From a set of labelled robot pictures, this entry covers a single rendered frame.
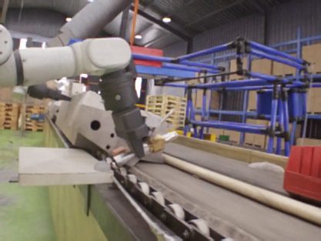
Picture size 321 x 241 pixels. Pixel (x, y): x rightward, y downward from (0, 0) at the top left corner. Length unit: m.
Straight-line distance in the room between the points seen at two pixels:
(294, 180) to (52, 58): 0.66
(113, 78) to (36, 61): 0.17
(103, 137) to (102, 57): 0.32
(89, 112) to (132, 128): 0.22
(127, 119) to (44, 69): 0.21
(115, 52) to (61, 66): 0.12
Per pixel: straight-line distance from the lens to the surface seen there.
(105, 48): 0.48
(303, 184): 0.67
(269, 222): 0.51
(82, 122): 0.70
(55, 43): 7.77
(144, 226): 0.36
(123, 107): 0.52
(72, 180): 0.52
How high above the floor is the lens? 0.94
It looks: 1 degrees down
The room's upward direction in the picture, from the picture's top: 6 degrees clockwise
